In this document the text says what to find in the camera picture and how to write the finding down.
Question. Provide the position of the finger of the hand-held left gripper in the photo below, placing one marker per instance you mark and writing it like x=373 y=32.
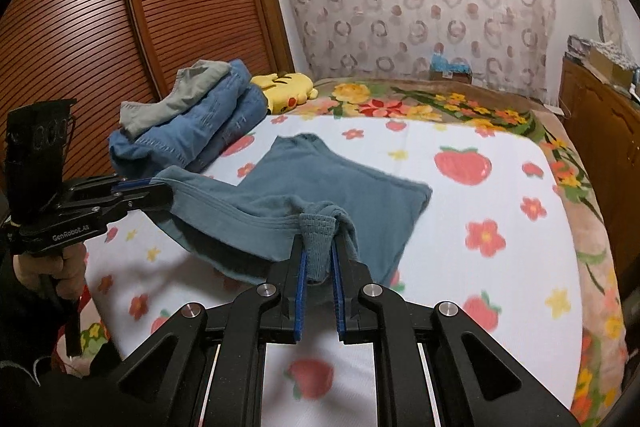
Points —
x=145 y=199
x=110 y=187

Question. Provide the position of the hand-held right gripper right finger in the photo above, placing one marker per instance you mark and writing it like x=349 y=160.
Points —
x=336 y=287

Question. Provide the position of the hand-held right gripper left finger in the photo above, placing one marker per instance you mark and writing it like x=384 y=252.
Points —
x=301 y=287

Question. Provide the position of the teal short pants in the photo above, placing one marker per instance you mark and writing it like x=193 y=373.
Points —
x=320 y=187

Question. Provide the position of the person's left forearm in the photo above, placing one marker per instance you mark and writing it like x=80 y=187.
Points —
x=30 y=357

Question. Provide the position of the grey folded pants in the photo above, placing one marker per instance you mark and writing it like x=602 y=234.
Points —
x=170 y=102

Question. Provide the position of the person's left hand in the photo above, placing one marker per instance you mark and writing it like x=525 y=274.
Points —
x=40 y=269

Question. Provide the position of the blue denim jeans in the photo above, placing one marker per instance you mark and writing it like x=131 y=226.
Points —
x=210 y=122

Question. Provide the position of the white strawberry print blanket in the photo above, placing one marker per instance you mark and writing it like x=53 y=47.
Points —
x=450 y=247

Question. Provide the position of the wooden louvered wardrobe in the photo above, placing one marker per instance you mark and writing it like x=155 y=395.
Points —
x=100 y=22

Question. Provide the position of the yellow plush toy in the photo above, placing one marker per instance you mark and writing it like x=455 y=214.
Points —
x=285 y=89

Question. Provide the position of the blue topped box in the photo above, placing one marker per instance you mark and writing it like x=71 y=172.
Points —
x=450 y=67

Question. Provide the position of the floral plush blanket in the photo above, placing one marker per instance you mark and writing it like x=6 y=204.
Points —
x=575 y=167

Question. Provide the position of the wooden side cabinet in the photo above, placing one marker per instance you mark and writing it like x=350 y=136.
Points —
x=605 y=142

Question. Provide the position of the cardboard box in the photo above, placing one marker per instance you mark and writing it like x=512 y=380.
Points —
x=607 y=62

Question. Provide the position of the tied beige curtain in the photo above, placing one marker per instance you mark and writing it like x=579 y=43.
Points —
x=607 y=2

